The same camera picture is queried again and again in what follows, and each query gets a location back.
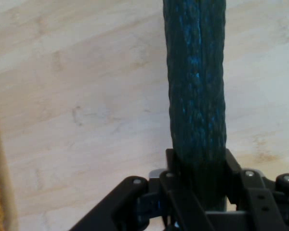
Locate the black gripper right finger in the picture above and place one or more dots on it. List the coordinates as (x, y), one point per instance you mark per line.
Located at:
(262, 204)

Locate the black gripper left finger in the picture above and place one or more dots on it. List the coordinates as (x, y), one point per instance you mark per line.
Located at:
(125, 207)

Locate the dark green cucumber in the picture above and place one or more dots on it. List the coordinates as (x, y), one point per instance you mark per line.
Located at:
(195, 84)

